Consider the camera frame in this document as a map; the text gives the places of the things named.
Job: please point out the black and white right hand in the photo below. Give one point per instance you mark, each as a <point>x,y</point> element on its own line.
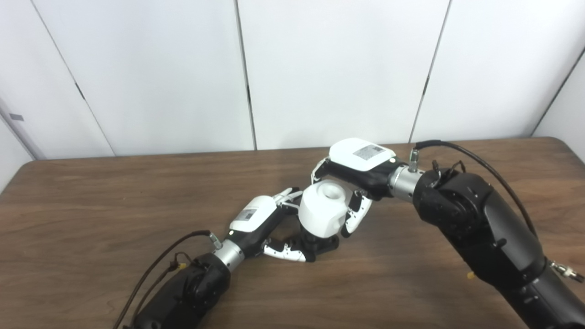
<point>361,157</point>

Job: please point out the black and white left hand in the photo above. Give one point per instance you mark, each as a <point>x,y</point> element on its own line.
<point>253,217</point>

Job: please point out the round white plastic piece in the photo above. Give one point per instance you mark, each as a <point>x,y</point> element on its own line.
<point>320,214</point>

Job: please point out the black plastic holder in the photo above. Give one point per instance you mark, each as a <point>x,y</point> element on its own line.
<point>322,244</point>

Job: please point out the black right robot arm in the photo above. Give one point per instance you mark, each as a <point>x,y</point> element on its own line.
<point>484,228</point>

